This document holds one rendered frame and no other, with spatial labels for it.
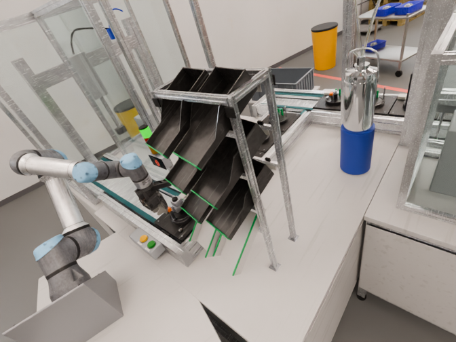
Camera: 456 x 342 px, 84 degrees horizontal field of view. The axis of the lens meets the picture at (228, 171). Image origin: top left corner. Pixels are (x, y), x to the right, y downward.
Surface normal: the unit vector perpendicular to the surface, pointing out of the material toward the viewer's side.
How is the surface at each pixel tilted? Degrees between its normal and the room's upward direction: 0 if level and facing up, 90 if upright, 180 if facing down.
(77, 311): 90
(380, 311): 0
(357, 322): 0
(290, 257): 0
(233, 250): 45
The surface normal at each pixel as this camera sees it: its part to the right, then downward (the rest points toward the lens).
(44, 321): 0.50, 0.44
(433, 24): -0.61, 0.61
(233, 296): -0.25, -0.75
